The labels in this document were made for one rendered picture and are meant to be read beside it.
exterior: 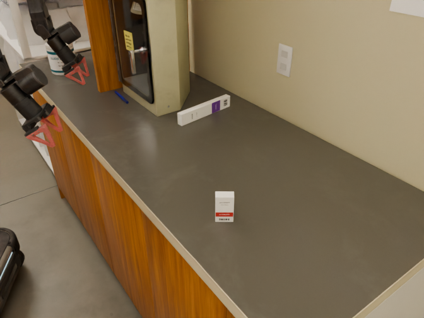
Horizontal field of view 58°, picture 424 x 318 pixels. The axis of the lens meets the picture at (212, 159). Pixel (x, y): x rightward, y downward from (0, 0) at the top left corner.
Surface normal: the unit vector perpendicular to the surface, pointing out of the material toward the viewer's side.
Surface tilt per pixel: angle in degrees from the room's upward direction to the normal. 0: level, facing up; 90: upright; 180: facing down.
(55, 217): 0
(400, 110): 90
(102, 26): 90
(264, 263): 0
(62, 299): 0
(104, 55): 90
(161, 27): 90
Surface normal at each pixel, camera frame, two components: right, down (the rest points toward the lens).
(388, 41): -0.81, 0.32
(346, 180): 0.00, -0.84
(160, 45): 0.59, 0.44
